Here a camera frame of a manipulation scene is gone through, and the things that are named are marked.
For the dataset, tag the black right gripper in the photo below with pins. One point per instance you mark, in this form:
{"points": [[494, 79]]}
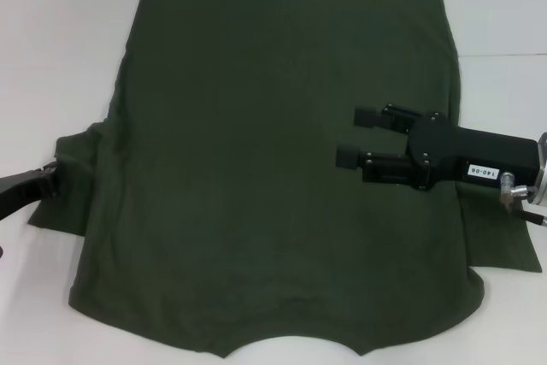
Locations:
{"points": [[478, 155]]}

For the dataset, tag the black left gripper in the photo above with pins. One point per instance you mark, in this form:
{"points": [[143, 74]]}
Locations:
{"points": [[19, 200]]}

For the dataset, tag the dark green t-shirt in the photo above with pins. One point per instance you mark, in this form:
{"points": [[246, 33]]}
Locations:
{"points": [[265, 147]]}

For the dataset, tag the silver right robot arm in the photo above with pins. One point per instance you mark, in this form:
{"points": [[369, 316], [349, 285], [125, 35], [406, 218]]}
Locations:
{"points": [[542, 168]]}

